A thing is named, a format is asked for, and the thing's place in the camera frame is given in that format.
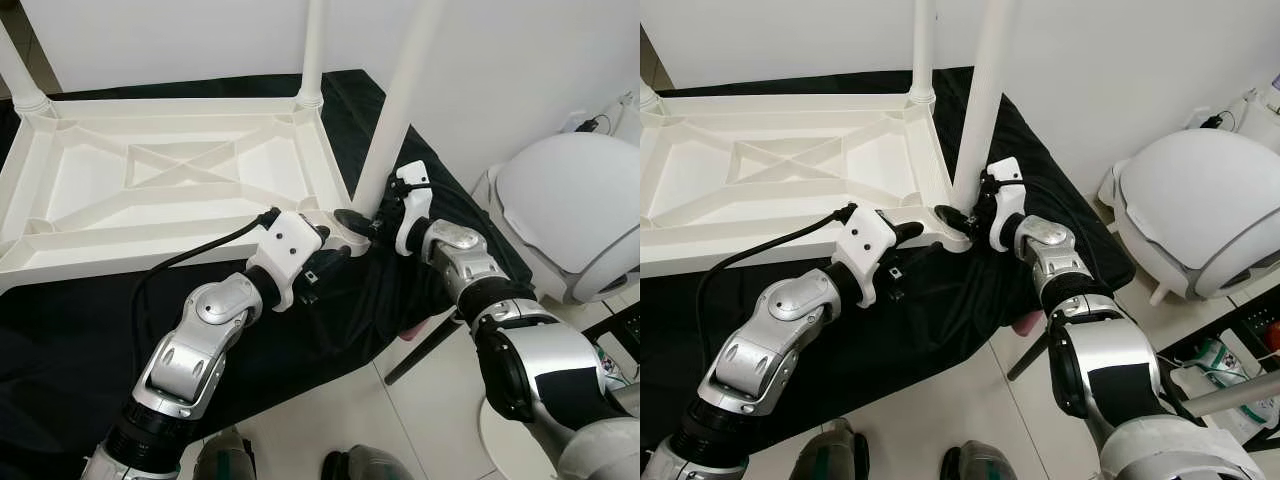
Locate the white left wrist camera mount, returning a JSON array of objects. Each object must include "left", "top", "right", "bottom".
[
  {"left": 245, "top": 210, "right": 329, "bottom": 311},
  {"left": 830, "top": 205, "right": 898, "bottom": 306}
]

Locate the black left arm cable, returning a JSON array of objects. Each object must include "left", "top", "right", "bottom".
[
  {"left": 130, "top": 208, "right": 283, "bottom": 381},
  {"left": 695, "top": 203, "right": 859, "bottom": 331}
]

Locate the grey green robot left leg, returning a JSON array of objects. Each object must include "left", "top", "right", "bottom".
[
  {"left": 792, "top": 420, "right": 869, "bottom": 480},
  {"left": 195, "top": 428, "right": 256, "bottom": 480}
]

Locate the white plastic chair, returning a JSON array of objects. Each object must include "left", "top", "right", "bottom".
[
  {"left": 470, "top": 132, "right": 641, "bottom": 306},
  {"left": 1098, "top": 128, "right": 1280, "bottom": 306}
]

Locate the white plastic table top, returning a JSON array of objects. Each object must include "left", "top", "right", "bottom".
[
  {"left": 640, "top": 88, "right": 973, "bottom": 281},
  {"left": 0, "top": 90, "right": 373, "bottom": 296}
]

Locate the black table cloth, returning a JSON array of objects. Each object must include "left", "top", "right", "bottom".
[
  {"left": 0, "top": 68, "right": 536, "bottom": 471},
  {"left": 640, "top": 65, "right": 1141, "bottom": 456}
]

